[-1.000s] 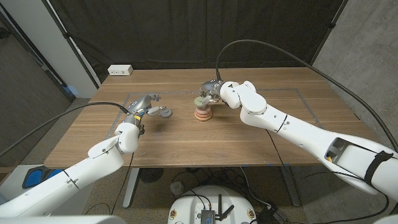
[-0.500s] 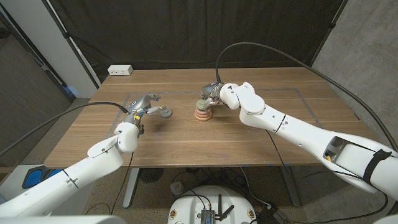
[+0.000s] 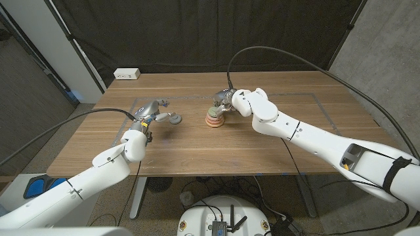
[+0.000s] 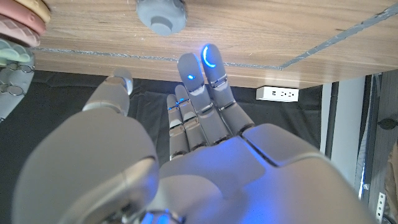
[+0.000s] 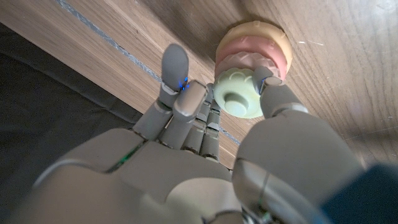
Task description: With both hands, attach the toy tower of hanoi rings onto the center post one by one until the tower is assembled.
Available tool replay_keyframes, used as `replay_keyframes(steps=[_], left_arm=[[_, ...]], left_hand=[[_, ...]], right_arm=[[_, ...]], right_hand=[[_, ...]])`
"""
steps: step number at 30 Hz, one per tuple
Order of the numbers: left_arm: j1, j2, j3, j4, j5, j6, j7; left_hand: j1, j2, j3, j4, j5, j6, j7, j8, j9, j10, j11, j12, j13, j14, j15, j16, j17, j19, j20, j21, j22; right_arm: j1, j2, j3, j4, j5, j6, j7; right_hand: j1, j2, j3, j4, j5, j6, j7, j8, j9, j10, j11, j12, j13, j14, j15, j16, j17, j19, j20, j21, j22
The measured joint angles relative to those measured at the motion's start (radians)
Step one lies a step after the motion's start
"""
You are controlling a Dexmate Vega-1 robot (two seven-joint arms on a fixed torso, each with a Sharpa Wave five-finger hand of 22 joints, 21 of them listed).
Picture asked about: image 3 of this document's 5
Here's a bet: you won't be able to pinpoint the white robot torso edge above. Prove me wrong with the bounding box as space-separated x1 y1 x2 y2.
0 226 134 236

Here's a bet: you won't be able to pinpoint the white table leg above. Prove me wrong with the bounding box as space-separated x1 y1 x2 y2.
129 176 148 220

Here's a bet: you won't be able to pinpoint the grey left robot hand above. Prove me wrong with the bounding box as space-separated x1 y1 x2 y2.
129 98 177 133

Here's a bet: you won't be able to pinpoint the black backdrop stand pole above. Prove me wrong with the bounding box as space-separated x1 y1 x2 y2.
44 0 108 94
326 0 368 71

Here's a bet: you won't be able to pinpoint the grey table leg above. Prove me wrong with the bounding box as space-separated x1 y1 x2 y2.
296 175 318 219

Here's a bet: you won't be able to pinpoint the grey round floor object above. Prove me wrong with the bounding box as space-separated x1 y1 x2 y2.
179 191 195 207

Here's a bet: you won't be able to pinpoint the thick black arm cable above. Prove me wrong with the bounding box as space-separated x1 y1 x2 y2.
226 45 420 227
0 108 136 167

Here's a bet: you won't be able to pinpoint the white power strip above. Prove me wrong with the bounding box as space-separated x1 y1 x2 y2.
113 68 141 81

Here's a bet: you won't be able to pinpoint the black floor cable tangle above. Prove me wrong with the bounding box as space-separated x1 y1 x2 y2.
180 176 287 220

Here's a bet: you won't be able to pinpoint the black power adapter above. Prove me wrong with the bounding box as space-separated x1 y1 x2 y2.
270 216 305 236

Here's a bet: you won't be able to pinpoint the white foot pedal blue pads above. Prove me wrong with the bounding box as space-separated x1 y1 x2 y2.
0 173 99 227

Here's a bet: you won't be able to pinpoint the black router with antennas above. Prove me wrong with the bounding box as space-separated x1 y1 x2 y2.
211 205 249 236

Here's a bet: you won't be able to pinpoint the black backdrop curtain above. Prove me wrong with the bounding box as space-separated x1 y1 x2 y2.
51 0 367 89

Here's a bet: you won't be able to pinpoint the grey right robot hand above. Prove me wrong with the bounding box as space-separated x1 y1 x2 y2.
212 88 237 117

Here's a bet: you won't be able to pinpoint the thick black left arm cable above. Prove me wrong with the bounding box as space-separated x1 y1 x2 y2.
0 108 136 167

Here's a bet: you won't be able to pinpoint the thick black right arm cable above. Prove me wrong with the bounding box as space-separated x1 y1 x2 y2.
226 45 420 227

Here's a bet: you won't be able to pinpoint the thin right arm wire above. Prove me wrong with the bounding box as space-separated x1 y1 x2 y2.
267 137 411 236

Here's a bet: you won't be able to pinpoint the black round floor fan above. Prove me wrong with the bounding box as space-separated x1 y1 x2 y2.
146 176 173 193

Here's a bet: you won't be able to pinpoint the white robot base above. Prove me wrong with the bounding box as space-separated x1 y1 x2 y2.
177 195 272 236

